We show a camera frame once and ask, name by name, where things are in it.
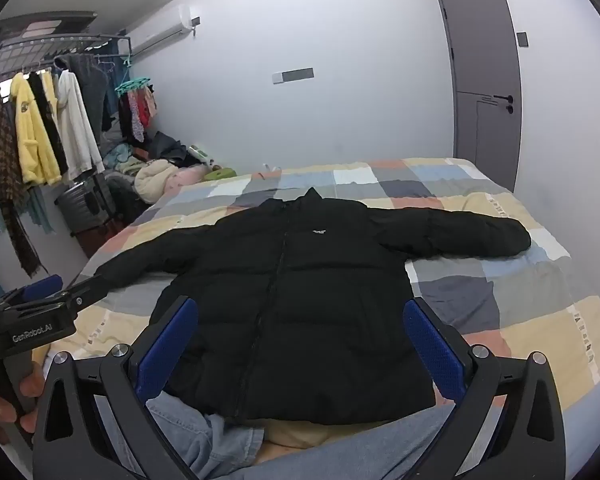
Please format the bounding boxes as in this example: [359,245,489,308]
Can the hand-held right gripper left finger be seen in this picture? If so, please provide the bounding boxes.
[31,295,200,480]

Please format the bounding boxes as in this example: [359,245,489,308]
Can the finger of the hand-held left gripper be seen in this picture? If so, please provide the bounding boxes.
[0,274,65,307]
[55,270,115,315]

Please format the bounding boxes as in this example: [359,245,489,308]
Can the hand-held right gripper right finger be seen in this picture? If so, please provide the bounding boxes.
[402,296,567,480]

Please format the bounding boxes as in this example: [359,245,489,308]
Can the black puffer jacket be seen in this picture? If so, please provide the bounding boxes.
[82,186,532,423]

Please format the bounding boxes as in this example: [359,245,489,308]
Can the black clothes pile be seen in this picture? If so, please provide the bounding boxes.
[147,131,201,168]

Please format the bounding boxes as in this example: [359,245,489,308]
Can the small hanging clothes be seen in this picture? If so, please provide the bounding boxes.
[117,85,158,143]

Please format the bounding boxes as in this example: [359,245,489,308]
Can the metal clothes rack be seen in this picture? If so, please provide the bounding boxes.
[0,10,133,82]

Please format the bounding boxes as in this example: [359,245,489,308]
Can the person's left hand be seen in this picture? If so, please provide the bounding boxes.
[0,360,46,445]

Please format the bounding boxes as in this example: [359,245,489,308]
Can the teal hanging cloth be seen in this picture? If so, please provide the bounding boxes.
[27,185,56,235]

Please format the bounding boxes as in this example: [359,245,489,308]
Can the dark grey suitcase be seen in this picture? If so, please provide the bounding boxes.
[55,172,116,236]

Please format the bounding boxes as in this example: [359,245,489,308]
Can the person's blue jeans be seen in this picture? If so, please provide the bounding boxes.
[102,390,456,480]

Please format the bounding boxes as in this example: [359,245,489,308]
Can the checkered bed sheet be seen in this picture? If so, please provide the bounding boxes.
[32,157,600,480]

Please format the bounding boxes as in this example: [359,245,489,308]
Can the brown houndstooth coat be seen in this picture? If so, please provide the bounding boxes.
[0,80,46,278]

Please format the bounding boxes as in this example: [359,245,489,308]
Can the cream fleece garment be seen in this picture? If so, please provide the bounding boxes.
[132,160,181,205]

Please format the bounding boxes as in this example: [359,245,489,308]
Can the pale green cloth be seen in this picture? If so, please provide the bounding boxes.
[105,142,148,178]

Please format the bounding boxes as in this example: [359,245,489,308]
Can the pink pillow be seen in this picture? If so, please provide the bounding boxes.
[165,166,208,193]

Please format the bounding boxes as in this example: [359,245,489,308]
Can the yellow fleece hoodie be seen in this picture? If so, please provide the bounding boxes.
[9,72,63,186]

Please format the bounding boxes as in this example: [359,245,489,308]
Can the white hoodie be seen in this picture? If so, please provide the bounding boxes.
[55,70,106,181]

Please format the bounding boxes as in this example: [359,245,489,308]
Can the black hanging garment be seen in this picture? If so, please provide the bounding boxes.
[27,71,70,177]

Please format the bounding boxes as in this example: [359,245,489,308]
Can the white and green bottle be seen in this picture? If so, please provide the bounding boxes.
[187,145,216,168]

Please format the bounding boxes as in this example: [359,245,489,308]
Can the dark grey hanging garment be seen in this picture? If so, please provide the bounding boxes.
[55,52,112,133]

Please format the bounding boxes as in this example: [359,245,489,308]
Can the green clip hanger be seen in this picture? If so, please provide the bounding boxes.
[115,77,153,96]

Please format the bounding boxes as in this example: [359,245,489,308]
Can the white air conditioner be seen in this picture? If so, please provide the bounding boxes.
[127,2,202,56]

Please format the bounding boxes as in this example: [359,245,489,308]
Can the grey door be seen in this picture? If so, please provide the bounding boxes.
[434,0,523,193]

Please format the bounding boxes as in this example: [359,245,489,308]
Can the black door handle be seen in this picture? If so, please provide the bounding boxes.
[482,92,515,113]

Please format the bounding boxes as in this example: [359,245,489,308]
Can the white and grey wall panel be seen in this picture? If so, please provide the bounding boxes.
[271,67,315,85]

